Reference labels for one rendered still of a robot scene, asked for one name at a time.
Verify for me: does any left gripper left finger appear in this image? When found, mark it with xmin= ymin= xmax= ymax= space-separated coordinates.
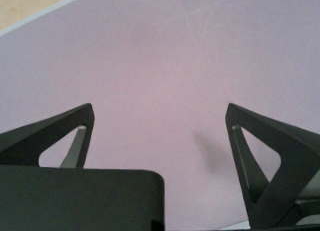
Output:
xmin=0 ymin=103 xmax=95 ymax=168

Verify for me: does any light grey flat base plate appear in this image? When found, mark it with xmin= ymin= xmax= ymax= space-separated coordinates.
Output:
xmin=218 ymin=220 xmax=250 ymax=230

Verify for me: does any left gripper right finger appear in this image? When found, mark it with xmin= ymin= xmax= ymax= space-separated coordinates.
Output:
xmin=225 ymin=103 xmax=320 ymax=228

